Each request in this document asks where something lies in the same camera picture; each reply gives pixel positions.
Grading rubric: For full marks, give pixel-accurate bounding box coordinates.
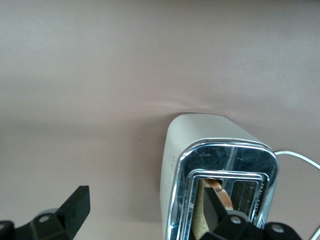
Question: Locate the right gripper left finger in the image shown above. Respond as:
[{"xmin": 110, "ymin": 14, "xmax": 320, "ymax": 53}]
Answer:
[{"xmin": 0, "ymin": 185, "xmax": 91, "ymax": 240}]

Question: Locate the brown bread slice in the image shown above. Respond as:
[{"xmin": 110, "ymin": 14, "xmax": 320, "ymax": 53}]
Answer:
[{"xmin": 192, "ymin": 177, "xmax": 234, "ymax": 240}]

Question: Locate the white toaster power cable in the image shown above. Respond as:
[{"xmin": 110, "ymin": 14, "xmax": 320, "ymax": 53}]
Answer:
[{"xmin": 273, "ymin": 149, "xmax": 320, "ymax": 172}]

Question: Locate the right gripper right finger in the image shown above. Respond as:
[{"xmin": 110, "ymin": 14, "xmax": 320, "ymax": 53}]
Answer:
[{"xmin": 199, "ymin": 186, "xmax": 304, "ymax": 240}]

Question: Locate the beige chrome two-slot toaster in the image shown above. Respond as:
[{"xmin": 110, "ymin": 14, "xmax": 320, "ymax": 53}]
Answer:
[{"xmin": 161, "ymin": 112, "xmax": 280, "ymax": 240}]

